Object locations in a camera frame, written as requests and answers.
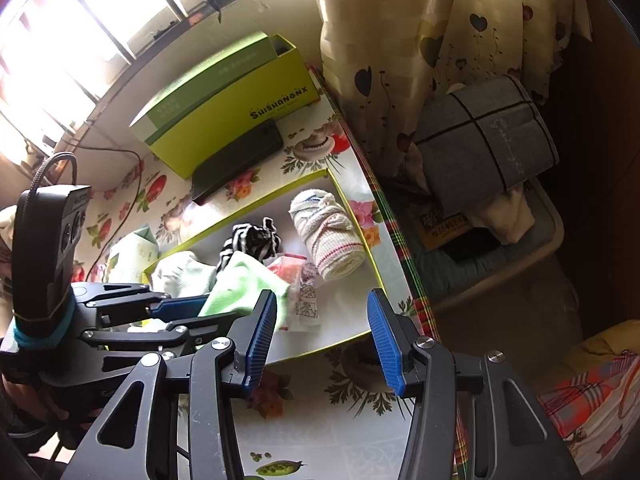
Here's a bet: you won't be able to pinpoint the clear plastic packet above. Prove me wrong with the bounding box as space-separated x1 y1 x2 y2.
265 254 324 334

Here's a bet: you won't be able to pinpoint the black white striped sock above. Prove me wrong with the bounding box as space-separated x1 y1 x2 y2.
217 217 284 274

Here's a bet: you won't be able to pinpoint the window grille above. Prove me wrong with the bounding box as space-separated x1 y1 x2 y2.
0 0 311 161

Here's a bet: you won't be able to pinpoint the heart print curtain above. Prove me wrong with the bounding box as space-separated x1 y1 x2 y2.
302 0 596 196

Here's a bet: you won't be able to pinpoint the wet wipes pack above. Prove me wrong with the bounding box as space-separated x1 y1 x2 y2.
106 224 162 284

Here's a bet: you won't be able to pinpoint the light green towel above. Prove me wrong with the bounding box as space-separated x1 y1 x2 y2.
199 251 292 331

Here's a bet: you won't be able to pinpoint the braided black gripper cable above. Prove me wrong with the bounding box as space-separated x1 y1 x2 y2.
27 151 80 201

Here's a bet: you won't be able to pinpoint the yellow cloth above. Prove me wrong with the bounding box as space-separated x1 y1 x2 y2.
570 320 640 372

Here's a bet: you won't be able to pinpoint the plaid table edge cloth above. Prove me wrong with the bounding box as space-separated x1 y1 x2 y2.
307 64 473 480

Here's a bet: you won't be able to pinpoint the green-edged box lid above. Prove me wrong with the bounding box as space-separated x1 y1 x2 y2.
141 167 389 367

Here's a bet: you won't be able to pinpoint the orange plaid cloth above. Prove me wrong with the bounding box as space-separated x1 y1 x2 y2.
537 350 640 462

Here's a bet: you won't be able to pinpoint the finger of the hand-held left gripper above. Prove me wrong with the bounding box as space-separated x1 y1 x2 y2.
75 283 208 317
82 312 241 354

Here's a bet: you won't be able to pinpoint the grey folded cloth black lines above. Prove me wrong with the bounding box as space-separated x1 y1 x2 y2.
414 74 560 217

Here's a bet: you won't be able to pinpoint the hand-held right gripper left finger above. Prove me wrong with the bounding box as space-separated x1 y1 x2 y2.
72 289 278 480

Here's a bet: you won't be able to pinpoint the person's left hand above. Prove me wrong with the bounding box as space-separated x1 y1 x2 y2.
2 376 99 427

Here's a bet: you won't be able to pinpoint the green cardboard box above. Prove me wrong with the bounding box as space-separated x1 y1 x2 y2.
131 30 321 180

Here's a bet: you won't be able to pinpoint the yellow packet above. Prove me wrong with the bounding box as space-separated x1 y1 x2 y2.
417 207 472 254

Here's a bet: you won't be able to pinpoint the white sock with green cuff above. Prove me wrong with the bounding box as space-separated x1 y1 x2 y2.
150 252 217 297

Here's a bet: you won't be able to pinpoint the grey plastic storage bin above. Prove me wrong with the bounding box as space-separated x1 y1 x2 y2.
395 180 567 312

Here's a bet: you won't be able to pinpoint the white cloth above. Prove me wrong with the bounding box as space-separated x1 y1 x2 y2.
470 185 537 246

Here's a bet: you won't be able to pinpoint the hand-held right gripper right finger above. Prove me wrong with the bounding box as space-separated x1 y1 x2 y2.
366 289 582 480

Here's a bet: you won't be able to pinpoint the black phone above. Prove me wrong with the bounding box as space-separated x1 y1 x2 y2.
191 119 285 206

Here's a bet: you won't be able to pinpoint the floral printed tablecloth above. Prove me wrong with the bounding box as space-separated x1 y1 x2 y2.
75 62 468 480

